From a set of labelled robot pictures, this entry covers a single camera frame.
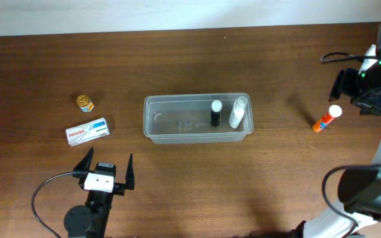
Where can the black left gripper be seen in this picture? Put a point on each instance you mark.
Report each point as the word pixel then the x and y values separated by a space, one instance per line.
pixel 119 188

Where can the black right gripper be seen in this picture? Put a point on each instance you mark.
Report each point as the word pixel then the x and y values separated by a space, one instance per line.
pixel 342 84

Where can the orange tube white cap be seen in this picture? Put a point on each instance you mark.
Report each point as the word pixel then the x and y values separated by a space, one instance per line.
pixel 333 112

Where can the white spray bottle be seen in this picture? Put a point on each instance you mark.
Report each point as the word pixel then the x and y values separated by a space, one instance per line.
pixel 238 111

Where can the dark bottle white cap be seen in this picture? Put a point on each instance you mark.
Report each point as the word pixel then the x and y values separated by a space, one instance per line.
pixel 216 113

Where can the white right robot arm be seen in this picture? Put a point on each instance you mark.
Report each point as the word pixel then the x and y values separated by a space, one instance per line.
pixel 352 192

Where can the clear plastic container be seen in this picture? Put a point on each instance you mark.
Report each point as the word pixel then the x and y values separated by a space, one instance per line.
pixel 175 119

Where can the white Panadol medicine box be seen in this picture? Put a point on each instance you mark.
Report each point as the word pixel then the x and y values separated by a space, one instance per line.
pixel 87 132

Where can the small gold-lidded jar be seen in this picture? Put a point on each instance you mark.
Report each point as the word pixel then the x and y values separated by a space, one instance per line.
pixel 84 103

